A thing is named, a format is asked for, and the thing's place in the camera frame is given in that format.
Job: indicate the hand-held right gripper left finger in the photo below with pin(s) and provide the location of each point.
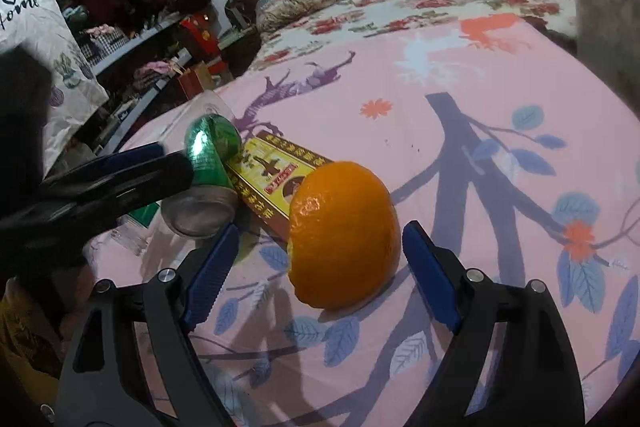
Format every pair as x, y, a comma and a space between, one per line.
210, 279

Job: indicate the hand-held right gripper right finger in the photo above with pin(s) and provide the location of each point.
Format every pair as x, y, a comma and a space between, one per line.
430, 277

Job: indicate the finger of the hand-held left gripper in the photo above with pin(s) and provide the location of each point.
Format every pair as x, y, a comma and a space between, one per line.
150, 179
130, 157

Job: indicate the green drink can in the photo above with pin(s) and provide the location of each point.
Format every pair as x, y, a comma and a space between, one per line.
220, 147

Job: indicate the orange fruit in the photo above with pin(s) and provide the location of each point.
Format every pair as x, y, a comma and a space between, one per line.
345, 232

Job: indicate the yellow red printed box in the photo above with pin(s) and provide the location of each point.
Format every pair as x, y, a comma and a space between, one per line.
272, 172

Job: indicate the clear plastic bottle green label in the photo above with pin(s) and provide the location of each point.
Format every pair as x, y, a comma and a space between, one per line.
137, 234

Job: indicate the pink clothes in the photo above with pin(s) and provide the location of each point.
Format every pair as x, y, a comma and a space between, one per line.
155, 69

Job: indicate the red paper bag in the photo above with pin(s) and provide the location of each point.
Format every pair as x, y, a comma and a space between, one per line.
195, 82

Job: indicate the grey storage shelf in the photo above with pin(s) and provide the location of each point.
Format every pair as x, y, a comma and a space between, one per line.
135, 42

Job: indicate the white plant print cloth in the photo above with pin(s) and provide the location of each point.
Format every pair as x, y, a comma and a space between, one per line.
60, 57

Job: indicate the red gift box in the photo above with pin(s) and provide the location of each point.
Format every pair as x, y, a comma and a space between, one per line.
200, 34

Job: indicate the pink printed bedsheet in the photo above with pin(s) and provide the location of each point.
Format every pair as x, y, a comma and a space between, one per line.
425, 132

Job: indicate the white red floral bedsheet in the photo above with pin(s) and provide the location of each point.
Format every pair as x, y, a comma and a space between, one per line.
450, 2

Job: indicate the grey cloth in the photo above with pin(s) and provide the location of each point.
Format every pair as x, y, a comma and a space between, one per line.
610, 32

